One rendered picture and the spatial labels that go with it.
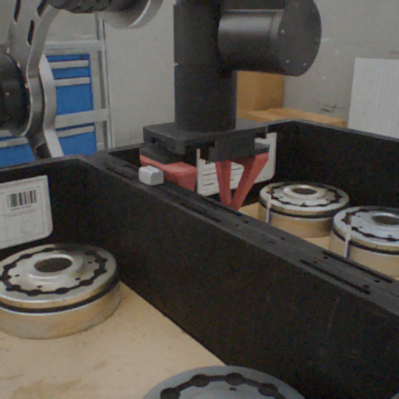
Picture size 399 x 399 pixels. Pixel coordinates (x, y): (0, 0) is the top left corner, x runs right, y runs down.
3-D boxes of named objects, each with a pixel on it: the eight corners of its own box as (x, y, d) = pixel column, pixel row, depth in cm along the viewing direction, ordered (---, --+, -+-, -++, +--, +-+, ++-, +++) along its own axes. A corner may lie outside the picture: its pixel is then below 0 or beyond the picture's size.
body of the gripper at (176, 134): (269, 144, 48) (273, 63, 46) (179, 161, 42) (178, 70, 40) (225, 132, 53) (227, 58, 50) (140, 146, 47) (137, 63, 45)
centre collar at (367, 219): (349, 221, 52) (350, 216, 51) (382, 212, 54) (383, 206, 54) (390, 238, 48) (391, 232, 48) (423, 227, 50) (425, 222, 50)
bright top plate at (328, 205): (242, 195, 61) (242, 190, 60) (303, 180, 66) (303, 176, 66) (304, 222, 53) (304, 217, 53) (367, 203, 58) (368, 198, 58)
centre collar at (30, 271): (14, 267, 42) (13, 261, 42) (69, 252, 45) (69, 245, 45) (37, 291, 39) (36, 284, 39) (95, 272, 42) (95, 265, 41)
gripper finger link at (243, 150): (267, 223, 51) (273, 131, 48) (211, 240, 47) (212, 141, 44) (225, 203, 56) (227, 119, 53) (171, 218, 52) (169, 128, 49)
